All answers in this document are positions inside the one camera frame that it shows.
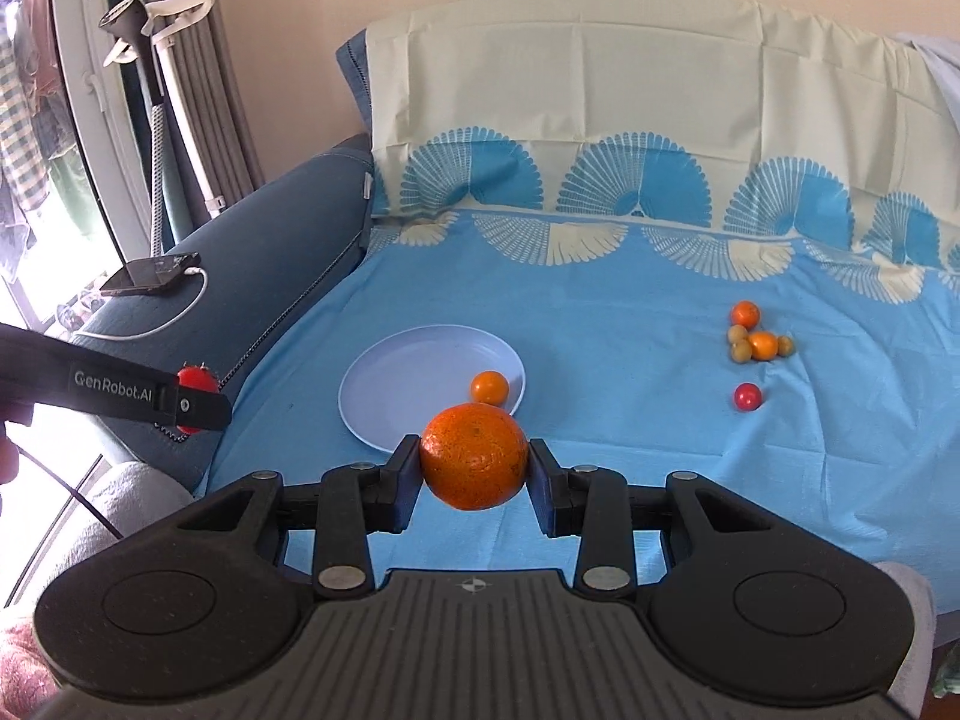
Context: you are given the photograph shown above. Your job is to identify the large orange mandarin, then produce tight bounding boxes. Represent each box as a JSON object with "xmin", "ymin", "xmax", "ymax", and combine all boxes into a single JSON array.
[{"xmin": 418, "ymin": 403, "xmax": 529, "ymax": 512}]

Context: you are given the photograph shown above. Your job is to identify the small orange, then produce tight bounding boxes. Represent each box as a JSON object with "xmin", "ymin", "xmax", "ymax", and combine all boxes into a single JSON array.
[
  {"xmin": 731, "ymin": 301, "xmax": 761, "ymax": 332},
  {"xmin": 469, "ymin": 371, "xmax": 509, "ymax": 406},
  {"xmin": 747, "ymin": 330, "xmax": 779, "ymax": 361}
]

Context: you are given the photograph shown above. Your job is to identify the small red tomato with stem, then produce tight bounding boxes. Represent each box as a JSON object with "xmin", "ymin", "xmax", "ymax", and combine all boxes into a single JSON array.
[{"xmin": 176, "ymin": 364, "xmax": 221, "ymax": 436}]

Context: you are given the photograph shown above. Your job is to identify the red cherry tomato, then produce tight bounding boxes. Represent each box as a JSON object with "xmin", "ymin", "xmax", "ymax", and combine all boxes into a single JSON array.
[{"xmin": 732, "ymin": 382, "xmax": 763, "ymax": 411}]

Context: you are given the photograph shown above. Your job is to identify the tan longan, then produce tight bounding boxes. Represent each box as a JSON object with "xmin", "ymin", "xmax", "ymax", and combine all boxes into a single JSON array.
[
  {"xmin": 727, "ymin": 325, "xmax": 748, "ymax": 344},
  {"xmin": 778, "ymin": 335, "xmax": 796, "ymax": 358},
  {"xmin": 729, "ymin": 338, "xmax": 754, "ymax": 364}
]

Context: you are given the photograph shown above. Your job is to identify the person left hand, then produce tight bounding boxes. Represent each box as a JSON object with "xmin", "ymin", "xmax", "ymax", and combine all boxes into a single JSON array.
[{"xmin": 0, "ymin": 422, "xmax": 20, "ymax": 484}]

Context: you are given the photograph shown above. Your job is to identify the light blue plate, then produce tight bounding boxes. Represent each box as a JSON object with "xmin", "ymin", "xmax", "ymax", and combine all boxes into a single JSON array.
[{"xmin": 338, "ymin": 323, "xmax": 527, "ymax": 454}]

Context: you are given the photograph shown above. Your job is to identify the black smartphone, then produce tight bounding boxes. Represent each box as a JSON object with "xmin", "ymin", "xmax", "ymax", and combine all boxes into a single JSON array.
[{"xmin": 98, "ymin": 252, "xmax": 200, "ymax": 298}]

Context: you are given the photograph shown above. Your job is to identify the hanging checkered clothes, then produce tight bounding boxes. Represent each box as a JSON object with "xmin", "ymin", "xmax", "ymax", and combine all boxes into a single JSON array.
[{"xmin": 0, "ymin": 0, "xmax": 77, "ymax": 272}]

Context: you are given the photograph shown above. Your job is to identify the dark blue denim sofa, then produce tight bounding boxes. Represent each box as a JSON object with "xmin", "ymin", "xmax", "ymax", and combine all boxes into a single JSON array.
[{"xmin": 73, "ymin": 31, "xmax": 374, "ymax": 491}]

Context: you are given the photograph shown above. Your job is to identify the grey curtain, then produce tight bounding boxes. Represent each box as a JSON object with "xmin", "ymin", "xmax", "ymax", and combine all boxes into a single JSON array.
[{"xmin": 146, "ymin": 0, "xmax": 263, "ymax": 213}]

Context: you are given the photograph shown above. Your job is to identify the blue patterned bed sheet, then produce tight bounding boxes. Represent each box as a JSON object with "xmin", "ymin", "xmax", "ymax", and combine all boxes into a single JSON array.
[{"xmin": 233, "ymin": 0, "xmax": 958, "ymax": 613}]

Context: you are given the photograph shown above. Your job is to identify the black gooseneck phone holder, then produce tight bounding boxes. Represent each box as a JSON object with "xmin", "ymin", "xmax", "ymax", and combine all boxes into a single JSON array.
[{"xmin": 98, "ymin": 0, "xmax": 166, "ymax": 257}]

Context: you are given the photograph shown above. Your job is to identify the black cable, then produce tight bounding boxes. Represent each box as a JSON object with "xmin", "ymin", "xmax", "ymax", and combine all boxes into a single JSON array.
[{"xmin": 13, "ymin": 442, "xmax": 127, "ymax": 542}]

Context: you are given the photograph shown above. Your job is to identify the white charging cable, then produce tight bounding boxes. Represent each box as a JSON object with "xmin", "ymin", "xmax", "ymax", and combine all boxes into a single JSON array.
[{"xmin": 73, "ymin": 265, "xmax": 209, "ymax": 345}]

